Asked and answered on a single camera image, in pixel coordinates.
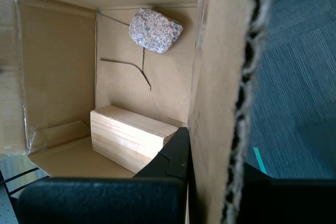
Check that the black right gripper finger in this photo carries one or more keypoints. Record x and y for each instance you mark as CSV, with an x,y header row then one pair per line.
x,y
288,203
105,203

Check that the light wooden block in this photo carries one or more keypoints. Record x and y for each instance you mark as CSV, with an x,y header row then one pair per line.
x,y
126,137

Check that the brown cardboard box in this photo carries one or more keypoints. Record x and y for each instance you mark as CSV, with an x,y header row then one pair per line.
x,y
218,77

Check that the speckled pinkish granite rock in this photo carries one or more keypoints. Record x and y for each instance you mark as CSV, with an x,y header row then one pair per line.
x,y
155,30

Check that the white perforated robot base deck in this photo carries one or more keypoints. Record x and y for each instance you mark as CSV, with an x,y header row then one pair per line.
x,y
5,208

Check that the long green floor tape strip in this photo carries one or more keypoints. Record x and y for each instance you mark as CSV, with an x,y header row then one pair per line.
x,y
260,159

